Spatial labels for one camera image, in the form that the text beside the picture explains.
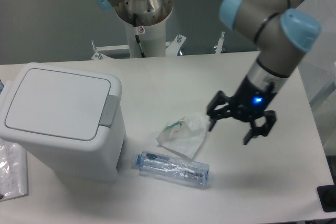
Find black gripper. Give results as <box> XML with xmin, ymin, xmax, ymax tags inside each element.
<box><xmin>206</xmin><ymin>76</ymin><xmax>277</xmax><ymax>145</ymax></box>

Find white plastic trash can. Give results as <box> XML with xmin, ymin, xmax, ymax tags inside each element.
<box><xmin>1</xmin><ymin>63</ymin><xmax>125</xmax><ymax>182</ymax></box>

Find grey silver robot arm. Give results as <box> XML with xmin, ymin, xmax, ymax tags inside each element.
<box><xmin>94</xmin><ymin>0</ymin><xmax>321</xmax><ymax>144</ymax></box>

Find white plastic wrapper bag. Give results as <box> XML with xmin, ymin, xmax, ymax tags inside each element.
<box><xmin>156</xmin><ymin>113</ymin><xmax>208</xmax><ymax>159</ymax></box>

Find clear crushed plastic bottle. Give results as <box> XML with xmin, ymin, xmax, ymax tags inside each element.
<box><xmin>132</xmin><ymin>151</ymin><xmax>209</xmax><ymax>187</ymax></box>

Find black device at table edge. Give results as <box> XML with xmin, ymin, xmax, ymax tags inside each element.
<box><xmin>317</xmin><ymin>185</ymin><xmax>335</xmax><ymax>212</ymax></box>

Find clear bag on board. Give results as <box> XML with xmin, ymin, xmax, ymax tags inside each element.
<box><xmin>1</xmin><ymin>140</ymin><xmax>28</xmax><ymax>202</ymax></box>

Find blue item at left edge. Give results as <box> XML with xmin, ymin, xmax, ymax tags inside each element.
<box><xmin>0</xmin><ymin>80</ymin><xmax>4</xmax><ymax>93</ymax></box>

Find black pedestal cable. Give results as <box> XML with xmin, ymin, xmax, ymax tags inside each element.
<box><xmin>132</xmin><ymin>14</ymin><xmax>146</xmax><ymax>58</ymax></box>

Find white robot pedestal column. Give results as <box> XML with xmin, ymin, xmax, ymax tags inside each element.
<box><xmin>114</xmin><ymin>0</ymin><xmax>174</xmax><ymax>58</ymax></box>

